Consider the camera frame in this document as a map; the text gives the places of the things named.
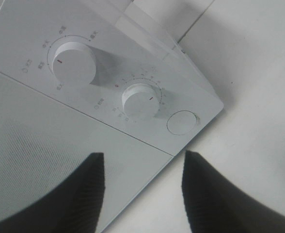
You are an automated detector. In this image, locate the upper white power knob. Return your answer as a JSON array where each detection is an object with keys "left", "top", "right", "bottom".
[{"left": 51, "top": 41, "right": 97, "bottom": 87}]

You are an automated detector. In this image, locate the white microwave oven body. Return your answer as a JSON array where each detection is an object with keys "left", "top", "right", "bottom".
[{"left": 0, "top": 0, "right": 223, "bottom": 155}]

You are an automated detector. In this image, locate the white microwave door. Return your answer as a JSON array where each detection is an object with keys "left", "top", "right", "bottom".
[{"left": 0, "top": 73, "right": 172, "bottom": 233}]

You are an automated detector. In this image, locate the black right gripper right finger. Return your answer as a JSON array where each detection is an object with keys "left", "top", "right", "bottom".
[{"left": 181, "top": 150, "right": 285, "bottom": 233}]

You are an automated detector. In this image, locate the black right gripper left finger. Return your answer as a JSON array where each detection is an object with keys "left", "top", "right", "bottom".
[{"left": 0, "top": 152, "right": 105, "bottom": 233}]

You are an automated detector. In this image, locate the round white door button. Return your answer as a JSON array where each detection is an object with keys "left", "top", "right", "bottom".
[{"left": 167, "top": 110, "right": 197, "bottom": 135}]

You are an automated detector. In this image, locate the lower white timer knob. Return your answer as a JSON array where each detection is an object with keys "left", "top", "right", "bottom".
[{"left": 122, "top": 83, "right": 159, "bottom": 120}]

